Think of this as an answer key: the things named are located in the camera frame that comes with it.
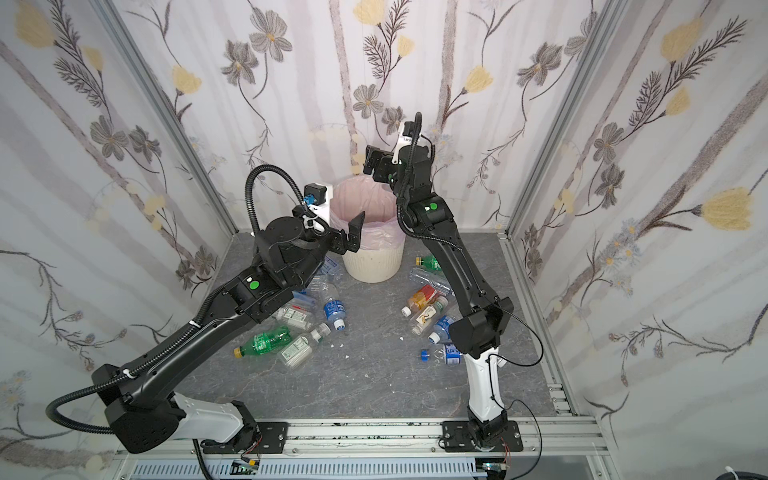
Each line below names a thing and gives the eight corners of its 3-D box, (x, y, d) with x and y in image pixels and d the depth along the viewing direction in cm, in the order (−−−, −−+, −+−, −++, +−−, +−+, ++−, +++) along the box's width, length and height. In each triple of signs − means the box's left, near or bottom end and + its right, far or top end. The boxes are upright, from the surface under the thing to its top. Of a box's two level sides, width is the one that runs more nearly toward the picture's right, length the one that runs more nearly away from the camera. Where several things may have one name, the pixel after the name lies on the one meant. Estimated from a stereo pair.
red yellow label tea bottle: (400, 313, 99) (401, 304, 95) (424, 291, 105) (425, 282, 100) (413, 325, 97) (415, 316, 92) (437, 302, 102) (439, 293, 98)
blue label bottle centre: (338, 333, 94) (336, 326, 90) (323, 314, 98) (320, 306, 94) (354, 322, 96) (353, 315, 92) (339, 303, 100) (337, 296, 97)
